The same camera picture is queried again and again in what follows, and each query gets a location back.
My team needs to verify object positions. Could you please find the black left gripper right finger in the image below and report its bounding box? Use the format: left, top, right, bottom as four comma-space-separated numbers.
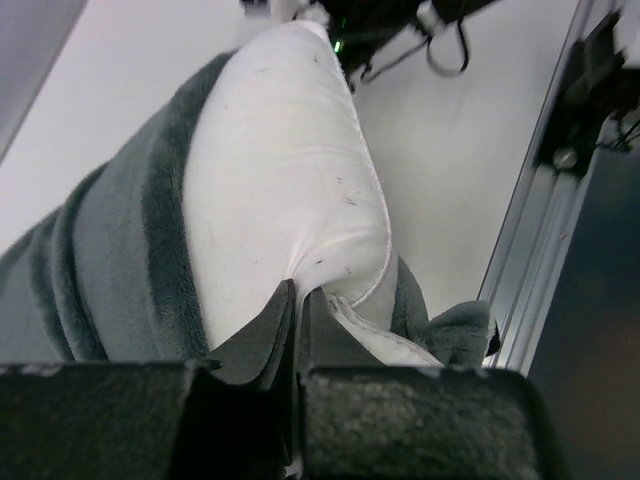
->
297, 289, 382, 373

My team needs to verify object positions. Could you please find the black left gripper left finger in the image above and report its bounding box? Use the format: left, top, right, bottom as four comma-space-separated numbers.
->
206, 280, 296, 465

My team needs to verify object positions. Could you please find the white pillow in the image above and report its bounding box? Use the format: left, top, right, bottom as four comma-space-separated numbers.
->
183, 21, 436, 366

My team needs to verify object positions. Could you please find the zebra and grey plush pillowcase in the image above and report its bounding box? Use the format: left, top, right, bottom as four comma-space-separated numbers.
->
1, 51, 499, 367

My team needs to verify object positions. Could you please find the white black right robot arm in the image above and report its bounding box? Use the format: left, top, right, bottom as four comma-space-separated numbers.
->
240, 0, 493, 84

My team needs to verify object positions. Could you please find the aluminium table edge rail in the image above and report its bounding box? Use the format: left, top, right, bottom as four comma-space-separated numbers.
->
479, 1, 639, 374

